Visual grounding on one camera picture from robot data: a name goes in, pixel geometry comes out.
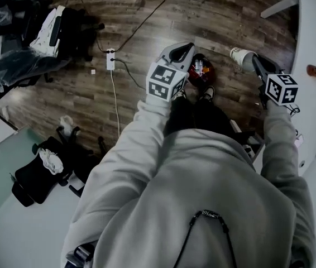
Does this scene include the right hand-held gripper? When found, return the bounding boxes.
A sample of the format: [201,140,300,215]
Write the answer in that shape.
[251,54,299,111]

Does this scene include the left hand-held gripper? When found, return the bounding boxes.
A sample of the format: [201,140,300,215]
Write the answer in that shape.
[146,42,197,103]

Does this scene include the white paper cup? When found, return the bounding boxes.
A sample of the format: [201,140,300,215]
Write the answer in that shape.
[229,47,260,74]

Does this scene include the black trash bin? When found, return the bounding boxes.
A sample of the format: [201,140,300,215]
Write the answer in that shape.
[187,52,216,87]

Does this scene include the person's right forearm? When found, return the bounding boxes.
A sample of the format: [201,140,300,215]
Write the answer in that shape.
[260,100,301,178]

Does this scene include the person's left forearm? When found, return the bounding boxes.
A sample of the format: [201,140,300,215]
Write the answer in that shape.
[124,98,175,184]

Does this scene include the person's left shoe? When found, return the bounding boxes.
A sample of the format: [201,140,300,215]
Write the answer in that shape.
[173,88,188,102]

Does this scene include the person's shoe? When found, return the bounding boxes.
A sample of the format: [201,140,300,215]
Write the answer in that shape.
[199,85,217,102]
[173,88,188,102]

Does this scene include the person's right shoe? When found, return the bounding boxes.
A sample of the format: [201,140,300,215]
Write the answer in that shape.
[199,85,217,102]

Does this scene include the person's black trouser legs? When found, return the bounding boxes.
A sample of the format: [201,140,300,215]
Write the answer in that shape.
[164,95,233,138]

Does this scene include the white desk leg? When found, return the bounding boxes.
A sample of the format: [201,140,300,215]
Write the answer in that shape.
[260,0,299,19]

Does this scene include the white power strip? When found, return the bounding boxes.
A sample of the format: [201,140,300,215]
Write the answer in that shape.
[106,47,116,70]

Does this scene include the black office chair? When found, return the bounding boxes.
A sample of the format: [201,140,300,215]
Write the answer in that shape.
[29,6,106,64]
[11,126,104,208]

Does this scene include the white crumpled cloth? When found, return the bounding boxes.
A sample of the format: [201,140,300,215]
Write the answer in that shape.
[39,147,64,176]
[59,115,74,137]

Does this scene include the white garment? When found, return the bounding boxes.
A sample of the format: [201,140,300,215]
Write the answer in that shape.
[30,6,65,59]

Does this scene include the person's light hoodie torso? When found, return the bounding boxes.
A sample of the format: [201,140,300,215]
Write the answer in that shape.
[60,127,316,268]

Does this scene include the black waist pack device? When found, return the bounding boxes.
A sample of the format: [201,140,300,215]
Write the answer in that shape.
[65,240,99,268]

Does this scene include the black floor cable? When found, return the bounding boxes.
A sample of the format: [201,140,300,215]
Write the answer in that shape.
[114,59,147,90]
[115,0,186,52]

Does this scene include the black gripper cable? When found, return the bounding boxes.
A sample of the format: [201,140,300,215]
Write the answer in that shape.
[286,102,301,118]

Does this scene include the white power cable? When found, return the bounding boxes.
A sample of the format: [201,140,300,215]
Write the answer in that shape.
[109,69,121,138]

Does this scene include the black cord necklace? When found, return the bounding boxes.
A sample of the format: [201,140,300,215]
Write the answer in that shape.
[173,209,238,268]

